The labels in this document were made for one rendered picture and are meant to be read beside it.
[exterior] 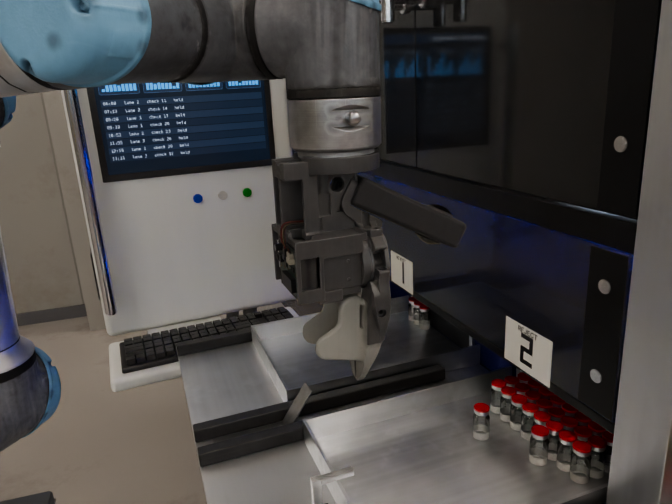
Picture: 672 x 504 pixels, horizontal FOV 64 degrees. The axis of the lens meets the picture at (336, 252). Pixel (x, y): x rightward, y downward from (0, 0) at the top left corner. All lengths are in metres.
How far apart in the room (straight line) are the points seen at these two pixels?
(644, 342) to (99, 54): 0.51
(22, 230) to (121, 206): 2.55
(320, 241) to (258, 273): 1.00
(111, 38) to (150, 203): 1.00
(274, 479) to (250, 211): 0.79
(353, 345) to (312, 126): 0.19
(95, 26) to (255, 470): 0.57
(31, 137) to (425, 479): 3.33
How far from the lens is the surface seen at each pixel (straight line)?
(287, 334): 1.09
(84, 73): 0.35
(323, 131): 0.42
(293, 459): 0.77
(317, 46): 0.42
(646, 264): 0.57
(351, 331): 0.48
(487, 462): 0.76
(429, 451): 0.77
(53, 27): 0.35
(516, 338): 0.73
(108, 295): 1.31
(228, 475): 0.76
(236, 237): 1.38
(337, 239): 0.43
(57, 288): 3.92
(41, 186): 3.77
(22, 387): 0.84
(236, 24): 0.45
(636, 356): 0.60
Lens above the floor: 1.34
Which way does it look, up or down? 17 degrees down
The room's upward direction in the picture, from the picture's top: 3 degrees counter-clockwise
